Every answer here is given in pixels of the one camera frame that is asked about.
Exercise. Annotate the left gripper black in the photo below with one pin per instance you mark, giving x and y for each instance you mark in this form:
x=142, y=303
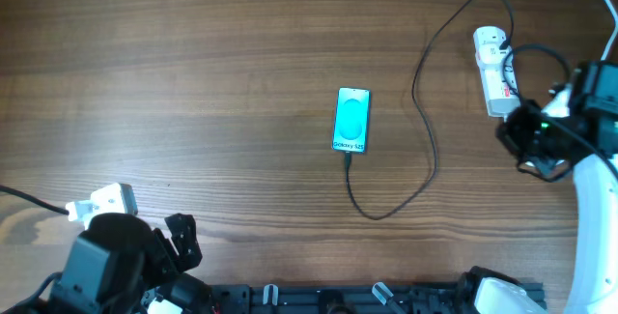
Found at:
x=170, y=254

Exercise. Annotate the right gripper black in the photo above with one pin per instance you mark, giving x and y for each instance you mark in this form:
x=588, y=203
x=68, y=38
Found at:
x=523, y=136

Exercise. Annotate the Galaxy S25 smartphone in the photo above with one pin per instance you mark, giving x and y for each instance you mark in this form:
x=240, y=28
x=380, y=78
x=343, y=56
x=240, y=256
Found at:
x=351, y=120

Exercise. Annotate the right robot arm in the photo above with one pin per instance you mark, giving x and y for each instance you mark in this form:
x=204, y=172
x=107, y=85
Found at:
x=594, y=286

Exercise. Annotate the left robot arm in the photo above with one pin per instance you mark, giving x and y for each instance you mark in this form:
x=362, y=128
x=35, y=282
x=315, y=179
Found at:
x=121, y=265

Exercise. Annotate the white power strip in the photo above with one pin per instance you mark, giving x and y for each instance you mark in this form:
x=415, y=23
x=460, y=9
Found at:
x=497, y=86

